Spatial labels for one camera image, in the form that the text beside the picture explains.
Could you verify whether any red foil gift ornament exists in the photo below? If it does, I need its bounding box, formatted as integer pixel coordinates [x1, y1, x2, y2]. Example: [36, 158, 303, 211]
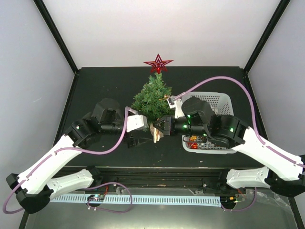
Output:
[187, 142, 198, 149]

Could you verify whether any black left rear frame post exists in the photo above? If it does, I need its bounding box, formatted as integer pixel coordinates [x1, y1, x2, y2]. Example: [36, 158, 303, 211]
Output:
[33, 0, 79, 73]

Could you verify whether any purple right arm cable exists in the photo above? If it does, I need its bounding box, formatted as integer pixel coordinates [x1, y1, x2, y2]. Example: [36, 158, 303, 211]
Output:
[170, 76, 305, 213]

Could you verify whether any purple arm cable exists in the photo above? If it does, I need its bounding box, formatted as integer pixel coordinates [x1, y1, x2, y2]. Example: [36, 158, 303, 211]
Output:
[2, 106, 139, 214]
[170, 76, 305, 213]

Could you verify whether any white slotted cable duct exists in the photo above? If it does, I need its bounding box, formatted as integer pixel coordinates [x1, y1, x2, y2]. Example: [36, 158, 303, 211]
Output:
[51, 193, 221, 207]

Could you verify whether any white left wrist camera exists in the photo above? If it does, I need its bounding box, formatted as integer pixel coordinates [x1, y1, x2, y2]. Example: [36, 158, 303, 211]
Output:
[126, 114, 148, 133]

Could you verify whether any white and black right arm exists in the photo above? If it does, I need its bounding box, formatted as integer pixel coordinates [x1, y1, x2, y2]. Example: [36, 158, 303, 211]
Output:
[153, 97, 305, 197]

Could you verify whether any gold foil gift ornament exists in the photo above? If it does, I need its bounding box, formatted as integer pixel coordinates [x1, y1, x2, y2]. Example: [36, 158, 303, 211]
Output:
[189, 136, 197, 141]

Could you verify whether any white perforated plastic basket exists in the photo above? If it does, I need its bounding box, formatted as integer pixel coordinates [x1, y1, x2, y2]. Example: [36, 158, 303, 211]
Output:
[181, 92, 236, 155]

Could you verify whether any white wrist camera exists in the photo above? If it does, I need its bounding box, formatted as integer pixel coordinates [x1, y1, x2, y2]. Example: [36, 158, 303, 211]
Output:
[167, 96, 184, 119]
[126, 114, 148, 133]

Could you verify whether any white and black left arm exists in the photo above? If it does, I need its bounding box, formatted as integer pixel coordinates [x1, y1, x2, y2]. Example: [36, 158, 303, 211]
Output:
[6, 98, 148, 214]

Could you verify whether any small green christmas tree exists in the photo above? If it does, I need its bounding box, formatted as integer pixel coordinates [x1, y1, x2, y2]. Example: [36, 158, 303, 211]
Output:
[131, 73, 174, 124]

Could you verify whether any black right rear frame post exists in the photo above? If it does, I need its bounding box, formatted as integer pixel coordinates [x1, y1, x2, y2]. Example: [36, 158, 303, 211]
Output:
[244, 0, 290, 74]

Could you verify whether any black frame post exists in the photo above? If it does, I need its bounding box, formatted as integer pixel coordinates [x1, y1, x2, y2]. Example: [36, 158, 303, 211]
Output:
[33, 0, 79, 73]
[244, 0, 290, 74]

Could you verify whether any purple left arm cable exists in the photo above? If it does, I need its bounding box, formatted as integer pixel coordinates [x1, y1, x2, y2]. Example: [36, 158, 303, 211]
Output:
[2, 106, 139, 214]

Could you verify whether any wooden santa ornament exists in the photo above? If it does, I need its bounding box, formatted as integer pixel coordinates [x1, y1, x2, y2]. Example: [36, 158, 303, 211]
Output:
[151, 127, 164, 143]

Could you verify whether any black aluminium frame rail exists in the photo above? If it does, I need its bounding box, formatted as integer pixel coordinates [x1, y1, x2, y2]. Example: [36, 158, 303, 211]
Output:
[59, 167, 275, 191]

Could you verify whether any red star tree topper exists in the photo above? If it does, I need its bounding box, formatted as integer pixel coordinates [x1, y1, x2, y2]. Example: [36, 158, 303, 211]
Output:
[144, 54, 173, 74]

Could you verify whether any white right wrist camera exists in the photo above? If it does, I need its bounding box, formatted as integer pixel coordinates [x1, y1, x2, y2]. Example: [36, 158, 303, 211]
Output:
[167, 96, 184, 119]

